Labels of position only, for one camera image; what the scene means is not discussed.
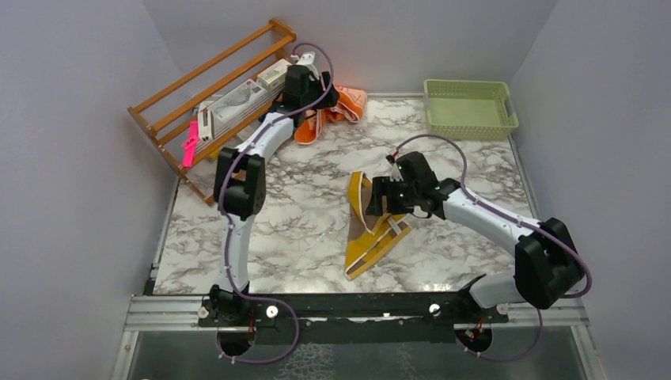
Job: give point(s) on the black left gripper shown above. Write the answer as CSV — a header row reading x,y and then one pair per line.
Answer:
x,y
314,81

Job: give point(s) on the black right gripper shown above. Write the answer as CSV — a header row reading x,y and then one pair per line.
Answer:
x,y
382,186

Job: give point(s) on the brown yellow bear towel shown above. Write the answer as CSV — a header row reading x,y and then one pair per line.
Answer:
x,y
369,237

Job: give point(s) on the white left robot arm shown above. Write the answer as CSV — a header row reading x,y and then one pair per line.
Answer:
x,y
241,183

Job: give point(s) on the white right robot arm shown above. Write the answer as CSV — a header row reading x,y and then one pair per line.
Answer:
x,y
546,264

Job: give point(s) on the small white box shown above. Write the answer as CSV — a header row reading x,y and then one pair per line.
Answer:
x,y
274,76

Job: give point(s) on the orange white towel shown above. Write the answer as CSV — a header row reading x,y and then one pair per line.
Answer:
x,y
350,107

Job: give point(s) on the large flat white box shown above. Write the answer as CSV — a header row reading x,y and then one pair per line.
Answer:
x,y
236,101

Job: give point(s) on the green plastic basket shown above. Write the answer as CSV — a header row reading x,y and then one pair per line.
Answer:
x,y
469,110

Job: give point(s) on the white upright box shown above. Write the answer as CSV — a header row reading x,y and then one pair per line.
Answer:
x,y
205,120

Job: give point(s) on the wooden shelf rack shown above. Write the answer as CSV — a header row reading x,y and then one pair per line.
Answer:
x,y
192,118

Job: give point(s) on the pink marker pen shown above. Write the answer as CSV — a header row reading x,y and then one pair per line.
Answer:
x,y
190,144

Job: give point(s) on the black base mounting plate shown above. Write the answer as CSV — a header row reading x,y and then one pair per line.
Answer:
x,y
349,318

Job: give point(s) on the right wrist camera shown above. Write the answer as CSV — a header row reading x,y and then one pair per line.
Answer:
x,y
394,172

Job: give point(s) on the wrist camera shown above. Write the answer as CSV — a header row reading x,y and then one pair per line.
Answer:
x,y
307,59
394,172

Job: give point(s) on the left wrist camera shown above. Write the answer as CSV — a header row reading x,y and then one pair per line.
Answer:
x,y
307,59

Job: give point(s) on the aluminium rail frame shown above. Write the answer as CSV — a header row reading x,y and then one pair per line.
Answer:
x,y
162,340

